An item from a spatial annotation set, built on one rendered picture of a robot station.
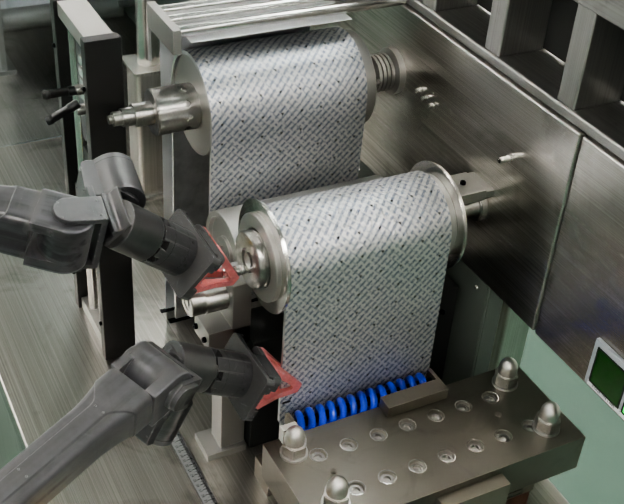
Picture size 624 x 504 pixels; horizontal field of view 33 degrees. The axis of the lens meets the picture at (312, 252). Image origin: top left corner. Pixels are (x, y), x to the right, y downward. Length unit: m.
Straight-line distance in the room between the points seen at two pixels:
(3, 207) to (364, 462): 0.55
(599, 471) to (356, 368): 1.56
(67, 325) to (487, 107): 0.78
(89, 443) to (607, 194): 0.64
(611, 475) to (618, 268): 1.68
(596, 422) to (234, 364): 1.87
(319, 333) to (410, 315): 0.14
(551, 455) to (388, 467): 0.22
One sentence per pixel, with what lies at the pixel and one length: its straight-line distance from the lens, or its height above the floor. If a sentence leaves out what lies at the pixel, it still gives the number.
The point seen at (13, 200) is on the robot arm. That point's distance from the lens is 1.16.
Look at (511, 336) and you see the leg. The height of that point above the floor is 0.90.
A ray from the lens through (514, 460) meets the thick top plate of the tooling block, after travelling 1.40.
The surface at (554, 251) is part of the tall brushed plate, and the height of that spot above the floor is 1.27.
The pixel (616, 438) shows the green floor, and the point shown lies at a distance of 3.01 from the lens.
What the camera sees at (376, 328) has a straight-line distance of 1.39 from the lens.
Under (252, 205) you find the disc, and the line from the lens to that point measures 1.30.
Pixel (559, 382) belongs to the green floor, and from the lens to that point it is 3.12.
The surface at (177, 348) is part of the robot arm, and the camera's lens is 1.26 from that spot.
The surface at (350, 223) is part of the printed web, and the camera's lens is 1.29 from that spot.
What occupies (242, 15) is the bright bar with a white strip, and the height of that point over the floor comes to 1.44.
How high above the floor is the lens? 2.02
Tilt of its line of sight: 36 degrees down
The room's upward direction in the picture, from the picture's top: 4 degrees clockwise
